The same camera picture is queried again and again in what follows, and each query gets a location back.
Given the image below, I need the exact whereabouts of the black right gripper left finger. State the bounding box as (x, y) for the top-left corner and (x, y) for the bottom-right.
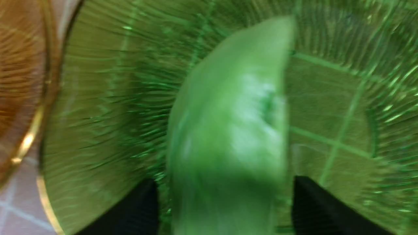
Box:
(77, 179), (160, 235)

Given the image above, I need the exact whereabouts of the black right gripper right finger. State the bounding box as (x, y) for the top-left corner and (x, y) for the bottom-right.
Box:
(291, 176), (392, 235)

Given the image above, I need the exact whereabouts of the green toy cucumber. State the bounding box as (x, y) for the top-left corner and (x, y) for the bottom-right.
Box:
(166, 15), (296, 235)

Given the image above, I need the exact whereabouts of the green ribbed glass plate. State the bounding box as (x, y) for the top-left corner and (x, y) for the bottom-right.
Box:
(38, 0), (418, 235)

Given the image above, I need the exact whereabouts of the amber ribbed glass plate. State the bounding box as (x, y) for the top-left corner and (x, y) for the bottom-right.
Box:
(1, 0), (59, 188)

